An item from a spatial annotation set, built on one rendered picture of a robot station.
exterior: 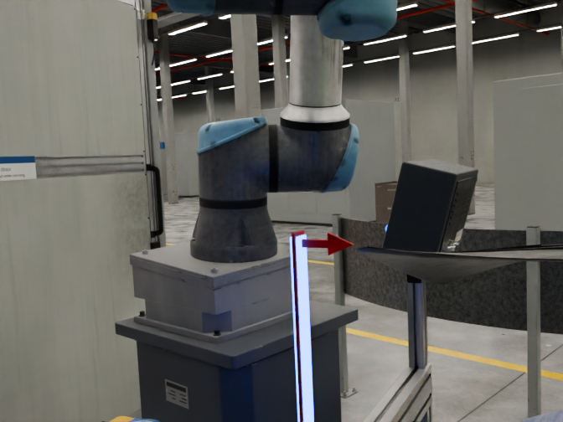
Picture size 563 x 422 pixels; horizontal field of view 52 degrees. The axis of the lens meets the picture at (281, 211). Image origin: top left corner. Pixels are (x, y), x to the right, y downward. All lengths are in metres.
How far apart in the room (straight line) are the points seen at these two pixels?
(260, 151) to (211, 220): 0.14
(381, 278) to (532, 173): 4.47
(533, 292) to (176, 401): 1.73
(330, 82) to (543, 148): 6.17
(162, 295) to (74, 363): 1.46
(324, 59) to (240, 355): 0.46
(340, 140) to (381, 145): 10.16
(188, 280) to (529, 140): 6.37
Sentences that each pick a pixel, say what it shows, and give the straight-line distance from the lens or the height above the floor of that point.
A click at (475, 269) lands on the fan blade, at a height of 1.14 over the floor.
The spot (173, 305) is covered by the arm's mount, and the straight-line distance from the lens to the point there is 0.96.
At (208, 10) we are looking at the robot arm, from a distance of 0.58.
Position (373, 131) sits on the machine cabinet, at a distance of 10.91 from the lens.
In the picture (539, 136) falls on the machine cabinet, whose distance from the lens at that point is 7.05.
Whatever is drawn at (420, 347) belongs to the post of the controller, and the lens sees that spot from 1.16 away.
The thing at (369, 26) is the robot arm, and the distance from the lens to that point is 0.56.
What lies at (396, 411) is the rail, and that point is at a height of 0.86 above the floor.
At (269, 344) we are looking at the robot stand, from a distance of 0.88.
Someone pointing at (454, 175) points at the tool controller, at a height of 1.22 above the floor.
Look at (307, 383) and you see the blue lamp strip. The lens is 0.66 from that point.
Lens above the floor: 1.27
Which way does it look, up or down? 5 degrees down
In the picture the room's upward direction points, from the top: 3 degrees counter-clockwise
